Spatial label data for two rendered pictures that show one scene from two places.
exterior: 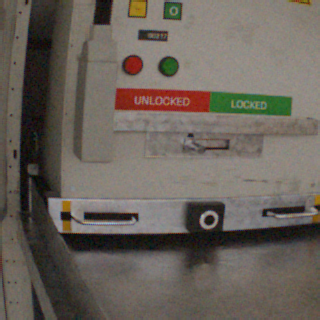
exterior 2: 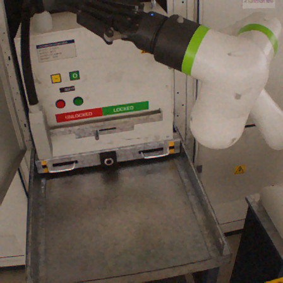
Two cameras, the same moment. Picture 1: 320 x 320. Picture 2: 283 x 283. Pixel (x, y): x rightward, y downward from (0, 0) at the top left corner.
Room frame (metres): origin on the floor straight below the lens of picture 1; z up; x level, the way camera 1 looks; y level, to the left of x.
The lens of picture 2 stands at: (0.04, -0.39, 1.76)
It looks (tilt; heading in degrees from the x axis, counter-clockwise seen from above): 37 degrees down; 12
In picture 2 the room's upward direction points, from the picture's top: 3 degrees counter-clockwise
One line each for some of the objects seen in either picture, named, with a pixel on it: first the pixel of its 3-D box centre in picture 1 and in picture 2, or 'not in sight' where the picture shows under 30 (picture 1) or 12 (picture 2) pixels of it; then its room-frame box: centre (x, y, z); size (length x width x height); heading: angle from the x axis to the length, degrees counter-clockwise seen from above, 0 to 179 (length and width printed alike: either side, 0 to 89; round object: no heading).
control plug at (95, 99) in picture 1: (94, 99); (40, 131); (0.94, 0.13, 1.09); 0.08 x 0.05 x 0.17; 20
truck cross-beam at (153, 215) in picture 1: (198, 212); (107, 153); (1.09, -0.04, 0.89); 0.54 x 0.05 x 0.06; 110
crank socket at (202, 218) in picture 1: (206, 217); (108, 159); (1.05, -0.05, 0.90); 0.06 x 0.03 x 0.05; 110
